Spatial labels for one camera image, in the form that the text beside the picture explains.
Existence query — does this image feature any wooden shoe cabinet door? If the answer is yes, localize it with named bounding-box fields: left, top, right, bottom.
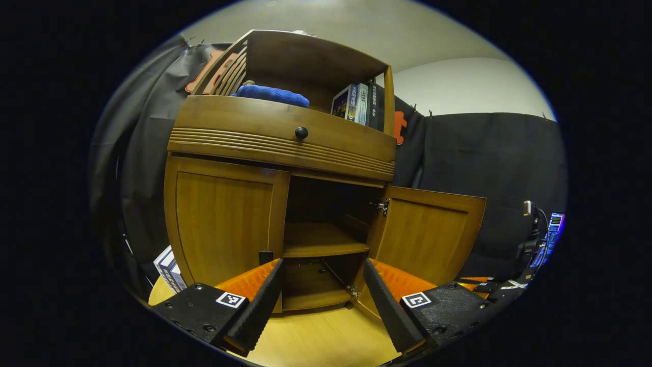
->
left=357, top=185, right=487, bottom=319
left=163, top=154, right=291, bottom=314

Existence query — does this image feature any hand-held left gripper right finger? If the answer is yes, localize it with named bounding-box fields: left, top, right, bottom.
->
left=363, top=258, right=491, bottom=357

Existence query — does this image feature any lit computer screen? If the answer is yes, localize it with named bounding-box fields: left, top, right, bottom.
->
left=530, top=212, right=565, bottom=268

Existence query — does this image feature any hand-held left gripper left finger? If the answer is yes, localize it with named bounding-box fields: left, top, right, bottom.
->
left=151, top=258, right=285, bottom=357

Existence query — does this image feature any dark blue book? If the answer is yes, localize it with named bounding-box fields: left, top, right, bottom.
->
left=331, top=84, right=360, bottom=122

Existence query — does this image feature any wooden double-door shoe cabinet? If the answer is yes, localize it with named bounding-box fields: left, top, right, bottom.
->
left=163, top=30, right=487, bottom=319

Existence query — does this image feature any black stand with cables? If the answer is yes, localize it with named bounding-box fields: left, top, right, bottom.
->
left=517, top=200, right=548, bottom=271

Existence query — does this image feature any light grey book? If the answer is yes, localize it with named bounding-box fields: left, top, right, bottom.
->
left=355, top=83, right=369, bottom=126

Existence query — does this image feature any blue and white book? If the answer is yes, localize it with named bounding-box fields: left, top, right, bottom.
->
left=164, top=260, right=188, bottom=294
left=153, top=246, right=178, bottom=287

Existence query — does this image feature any wooden cabinet drawer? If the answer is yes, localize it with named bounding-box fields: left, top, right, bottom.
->
left=167, top=95, right=398, bottom=183

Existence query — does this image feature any folded blue towel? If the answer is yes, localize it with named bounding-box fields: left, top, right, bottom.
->
left=232, top=85, right=310, bottom=108

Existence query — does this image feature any wooden inner shelf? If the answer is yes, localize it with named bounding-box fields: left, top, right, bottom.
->
left=283, top=222, right=370, bottom=258

